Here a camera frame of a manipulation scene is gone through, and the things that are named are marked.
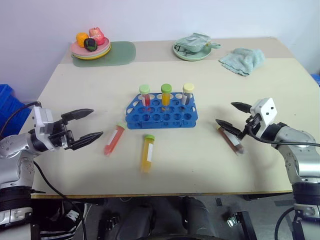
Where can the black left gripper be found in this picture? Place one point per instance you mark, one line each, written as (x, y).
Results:
(60, 135)

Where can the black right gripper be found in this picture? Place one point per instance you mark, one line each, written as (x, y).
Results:
(252, 126)

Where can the brown tube cream cap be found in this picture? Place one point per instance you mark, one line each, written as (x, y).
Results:
(232, 143)

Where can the red tube light green cap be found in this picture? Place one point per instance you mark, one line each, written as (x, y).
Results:
(114, 140)
(145, 97)

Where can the yellow tube green cap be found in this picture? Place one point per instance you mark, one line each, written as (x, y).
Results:
(147, 155)

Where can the dark tube pale yellow cap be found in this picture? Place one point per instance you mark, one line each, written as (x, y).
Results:
(188, 96)

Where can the orange tube green cap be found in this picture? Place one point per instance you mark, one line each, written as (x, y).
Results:
(166, 97)

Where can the blue test tube rack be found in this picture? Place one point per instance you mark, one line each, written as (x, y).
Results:
(162, 122)

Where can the teal towel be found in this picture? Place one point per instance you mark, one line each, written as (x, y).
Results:
(243, 60)

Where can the yellow plate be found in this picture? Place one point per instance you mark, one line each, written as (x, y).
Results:
(92, 58)

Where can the mint green plate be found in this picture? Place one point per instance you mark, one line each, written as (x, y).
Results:
(192, 57)

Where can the blue plastic crate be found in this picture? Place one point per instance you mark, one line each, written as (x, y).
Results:
(10, 102)

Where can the pink plate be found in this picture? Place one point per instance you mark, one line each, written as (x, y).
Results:
(77, 48)

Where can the light green stacked plate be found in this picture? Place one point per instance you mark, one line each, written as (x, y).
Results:
(105, 50)

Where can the green placemat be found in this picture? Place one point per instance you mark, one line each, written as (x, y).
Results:
(120, 53)

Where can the black and green toy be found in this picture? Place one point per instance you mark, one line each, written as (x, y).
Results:
(90, 44)

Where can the green plate with cloth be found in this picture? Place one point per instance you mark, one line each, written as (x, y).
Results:
(193, 42)

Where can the orange toy fruit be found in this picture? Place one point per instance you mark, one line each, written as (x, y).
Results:
(80, 40)

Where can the small blue box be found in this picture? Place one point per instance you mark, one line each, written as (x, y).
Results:
(317, 80)

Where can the pink toy fruit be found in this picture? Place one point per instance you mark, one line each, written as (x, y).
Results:
(98, 36)

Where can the black striped trousers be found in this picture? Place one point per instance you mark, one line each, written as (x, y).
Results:
(57, 222)

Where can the dark grey rounded shape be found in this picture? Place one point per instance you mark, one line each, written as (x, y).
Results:
(136, 220)
(196, 215)

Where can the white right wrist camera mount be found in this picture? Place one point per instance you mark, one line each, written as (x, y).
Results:
(266, 110)

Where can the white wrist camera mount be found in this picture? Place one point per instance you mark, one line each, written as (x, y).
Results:
(42, 120)
(266, 110)

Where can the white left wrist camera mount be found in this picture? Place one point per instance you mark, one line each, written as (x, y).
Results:
(42, 120)

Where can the black metal frame bracket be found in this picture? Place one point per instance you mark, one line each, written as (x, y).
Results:
(243, 223)

